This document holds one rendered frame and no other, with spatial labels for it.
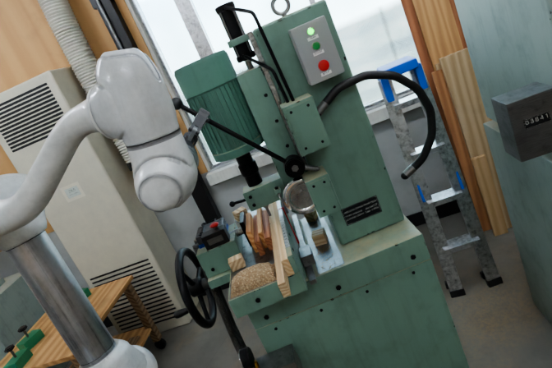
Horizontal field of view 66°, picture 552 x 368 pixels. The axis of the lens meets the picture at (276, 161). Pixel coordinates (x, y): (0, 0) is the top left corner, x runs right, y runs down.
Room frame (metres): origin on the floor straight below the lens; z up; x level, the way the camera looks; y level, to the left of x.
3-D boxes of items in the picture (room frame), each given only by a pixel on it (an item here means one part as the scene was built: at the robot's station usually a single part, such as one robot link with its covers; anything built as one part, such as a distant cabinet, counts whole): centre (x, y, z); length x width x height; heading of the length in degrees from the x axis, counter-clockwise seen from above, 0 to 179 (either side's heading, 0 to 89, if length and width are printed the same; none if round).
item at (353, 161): (1.33, -0.20, 1.16); 0.22 x 0.22 x 0.72; 88
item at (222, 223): (1.31, 0.29, 0.99); 0.13 x 0.11 x 0.06; 178
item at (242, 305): (1.31, 0.20, 0.87); 0.61 x 0.30 x 0.06; 178
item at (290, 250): (1.31, 0.05, 0.93); 0.60 x 0.02 x 0.06; 178
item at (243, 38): (1.33, -0.05, 1.54); 0.08 x 0.08 x 0.17; 88
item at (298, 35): (1.18, -0.22, 1.40); 0.10 x 0.06 x 0.16; 88
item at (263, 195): (1.33, 0.07, 1.03); 0.14 x 0.07 x 0.09; 88
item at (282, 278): (1.22, 0.10, 0.92); 0.60 x 0.02 x 0.04; 178
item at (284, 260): (1.31, 0.07, 0.92); 0.60 x 0.02 x 0.05; 178
